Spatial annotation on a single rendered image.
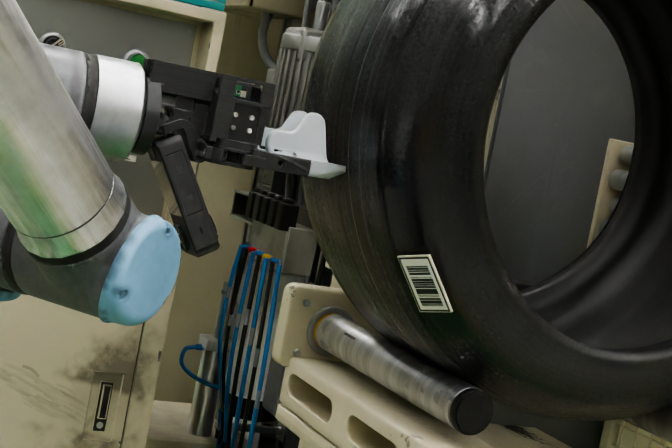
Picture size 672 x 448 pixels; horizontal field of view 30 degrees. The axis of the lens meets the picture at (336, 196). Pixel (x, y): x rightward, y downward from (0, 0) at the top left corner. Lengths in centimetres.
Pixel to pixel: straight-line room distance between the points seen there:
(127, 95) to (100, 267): 18
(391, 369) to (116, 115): 41
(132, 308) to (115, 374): 82
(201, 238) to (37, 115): 30
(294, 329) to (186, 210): 38
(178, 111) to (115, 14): 67
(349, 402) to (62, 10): 73
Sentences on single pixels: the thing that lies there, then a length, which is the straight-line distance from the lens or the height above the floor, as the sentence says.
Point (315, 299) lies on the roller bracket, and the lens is 148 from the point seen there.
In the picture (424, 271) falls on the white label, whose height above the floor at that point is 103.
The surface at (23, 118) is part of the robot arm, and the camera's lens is 88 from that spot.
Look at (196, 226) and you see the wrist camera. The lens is 114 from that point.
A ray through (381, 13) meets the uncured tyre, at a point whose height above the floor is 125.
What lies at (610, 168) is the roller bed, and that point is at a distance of 184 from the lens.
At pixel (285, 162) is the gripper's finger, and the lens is 114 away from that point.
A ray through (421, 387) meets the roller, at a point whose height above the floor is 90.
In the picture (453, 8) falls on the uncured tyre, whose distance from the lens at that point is 115.
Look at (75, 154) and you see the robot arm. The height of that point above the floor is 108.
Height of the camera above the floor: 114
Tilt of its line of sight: 3 degrees down
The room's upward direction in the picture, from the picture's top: 11 degrees clockwise
